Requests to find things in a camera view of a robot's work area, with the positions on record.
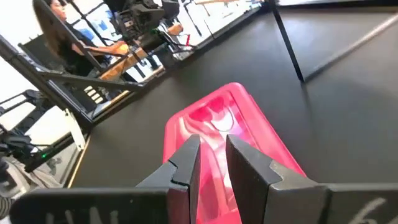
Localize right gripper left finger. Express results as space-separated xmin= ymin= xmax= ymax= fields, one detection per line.
xmin=9 ymin=134 xmax=201 ymax=224

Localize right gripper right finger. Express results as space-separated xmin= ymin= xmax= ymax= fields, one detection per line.
xmin=225 ymin=133 xmax=398 ymax=224

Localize pink translucent pencil case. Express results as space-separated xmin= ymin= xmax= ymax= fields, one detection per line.
xmin=162 ymin=82 xmax=308 ymax=224

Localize black device with green light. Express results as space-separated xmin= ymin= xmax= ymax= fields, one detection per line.
xmin=0 ymin=89 xmax=63 ymax=175

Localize person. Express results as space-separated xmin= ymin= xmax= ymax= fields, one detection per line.
xmin=32 ymin=0 xmax=129 ymax=78

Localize black metal table frame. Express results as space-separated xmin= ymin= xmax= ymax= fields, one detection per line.
xmin=0 ymin=34 xmax=147 ymax=125

